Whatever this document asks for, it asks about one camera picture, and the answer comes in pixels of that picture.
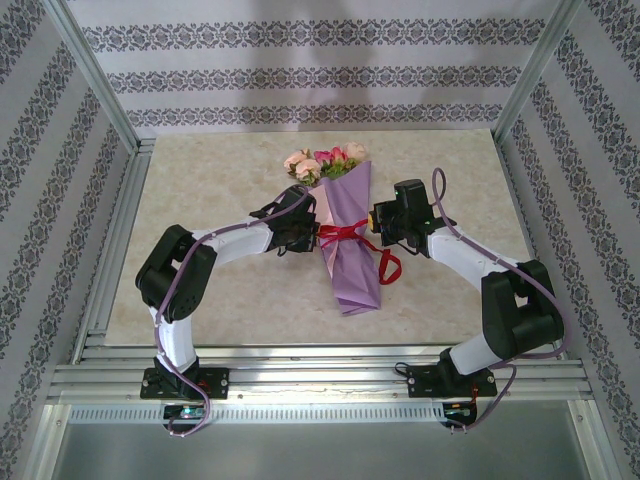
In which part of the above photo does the red ribbon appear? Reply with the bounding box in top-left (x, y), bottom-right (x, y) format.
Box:
top-left (317, 219), bottom-right (402, 286)

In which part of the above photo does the pink and purple wrapping paper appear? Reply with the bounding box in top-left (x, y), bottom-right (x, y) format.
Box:
top-left (307, 160), bottom-right (384, 318)

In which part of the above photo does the fake peach double flower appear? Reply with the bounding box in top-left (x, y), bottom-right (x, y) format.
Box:
top-left (283, 148), bottom-right (324, 186)

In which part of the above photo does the fake pale peach rose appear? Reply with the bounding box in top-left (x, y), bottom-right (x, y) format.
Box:
top-left (344, 141), bottom-right (370, 166)

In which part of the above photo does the left controller board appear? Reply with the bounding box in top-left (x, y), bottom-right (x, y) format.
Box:
top-left (164, 404), bottom-right (206, 420)

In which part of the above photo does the grey metal panel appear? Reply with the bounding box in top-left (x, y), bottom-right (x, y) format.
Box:
top-left (49, 422), bottom-right (596, 480)

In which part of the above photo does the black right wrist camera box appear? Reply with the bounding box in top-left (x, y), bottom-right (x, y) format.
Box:
top-left (393, 179), bottom-right (432, 219)

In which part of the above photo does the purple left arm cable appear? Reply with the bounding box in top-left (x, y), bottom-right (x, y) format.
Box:
top-left (154, 183), bottom-right (311, 440)

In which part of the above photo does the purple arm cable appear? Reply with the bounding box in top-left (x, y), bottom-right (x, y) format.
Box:
top-left (154, 183), bottom-right (311, 440)
top-left (430, 167), bottom-right (571, 434)

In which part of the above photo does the aluminium frame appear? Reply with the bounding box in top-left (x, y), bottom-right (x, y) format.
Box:
top-left (29, 0), bottom-right (616, 480)

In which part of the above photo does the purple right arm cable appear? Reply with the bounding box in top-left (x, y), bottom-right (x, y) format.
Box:
top-left (430, 167), bottom-right (571, 434)

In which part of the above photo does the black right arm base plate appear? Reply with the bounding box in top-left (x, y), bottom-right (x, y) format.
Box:
top-left (407, 363), bottom-right (497, 400)

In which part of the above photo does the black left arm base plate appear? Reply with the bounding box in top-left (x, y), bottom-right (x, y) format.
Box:
top-left (140, 367), bottom-right (230, 400)

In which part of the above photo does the slotted grey cable duct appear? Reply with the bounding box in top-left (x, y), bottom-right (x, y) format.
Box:
top-left (67, 403), bottom-right (446, 425)

